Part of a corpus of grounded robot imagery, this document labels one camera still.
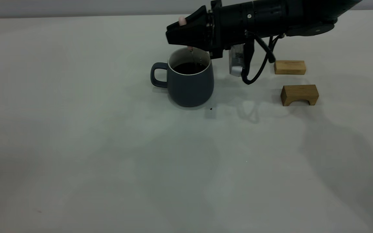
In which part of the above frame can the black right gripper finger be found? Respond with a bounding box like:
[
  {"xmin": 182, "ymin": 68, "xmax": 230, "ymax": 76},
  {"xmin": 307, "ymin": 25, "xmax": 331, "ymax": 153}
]
[
  {"xmin": 186, "ymin": 6, "xmax": 208, "ymax": 24},
  {"xmin": 165, "ymin": 19, "xmax": 210, "ymax": 52}
]

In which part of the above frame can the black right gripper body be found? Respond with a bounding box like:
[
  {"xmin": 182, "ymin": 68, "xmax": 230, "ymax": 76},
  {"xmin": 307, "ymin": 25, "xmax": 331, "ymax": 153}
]
[{"xmin": 207, "ymin": 0, "xmax": 255, "ymax": 60}]

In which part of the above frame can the pink handled metal spoon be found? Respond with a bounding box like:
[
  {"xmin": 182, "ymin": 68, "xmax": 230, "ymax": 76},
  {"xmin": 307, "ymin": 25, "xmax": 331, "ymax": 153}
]
[{"xmin": 179, "ymin": 16, "xmax": 194, "ymax": 55}]

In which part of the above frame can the dark grey ceramic cup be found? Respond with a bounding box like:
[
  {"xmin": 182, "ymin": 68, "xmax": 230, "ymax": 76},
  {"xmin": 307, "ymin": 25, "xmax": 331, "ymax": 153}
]
[{"xmin": 150, "ymin": 48, "xmax": 215, "ymax": 108}]

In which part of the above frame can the dark coffee liquid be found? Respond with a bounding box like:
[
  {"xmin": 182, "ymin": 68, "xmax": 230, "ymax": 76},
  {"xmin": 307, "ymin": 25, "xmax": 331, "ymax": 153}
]
[{"xmin": 173, "ymin": 62, "xmax": 207, "ymax": 75}]

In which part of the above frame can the flat rectangular wooden block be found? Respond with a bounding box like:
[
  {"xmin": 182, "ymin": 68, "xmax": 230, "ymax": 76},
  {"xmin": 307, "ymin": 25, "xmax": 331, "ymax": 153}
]
[{"xmin": 274, "ymin": 61, "xmax": 306, "ymax": 75}]

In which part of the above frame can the arched wooden block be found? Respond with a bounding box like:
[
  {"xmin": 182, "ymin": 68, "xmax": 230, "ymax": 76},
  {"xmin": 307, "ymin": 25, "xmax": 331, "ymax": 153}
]
[{"xmin": 281, "ymin": 84, "xmax": 319, "ymax": 107}]

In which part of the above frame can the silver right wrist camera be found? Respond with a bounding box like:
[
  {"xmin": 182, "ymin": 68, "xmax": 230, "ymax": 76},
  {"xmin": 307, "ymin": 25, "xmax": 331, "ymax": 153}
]
[{"xmin": 228, "ymin": 45, "xmax": 249, "ymax": 77}]

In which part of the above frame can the black camera cable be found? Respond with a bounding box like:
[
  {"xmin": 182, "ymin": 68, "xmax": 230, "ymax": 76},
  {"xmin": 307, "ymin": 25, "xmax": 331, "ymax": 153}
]
[{"xmin": 241, "ymin": 31, "xmax": 286, "ymax": 85}]

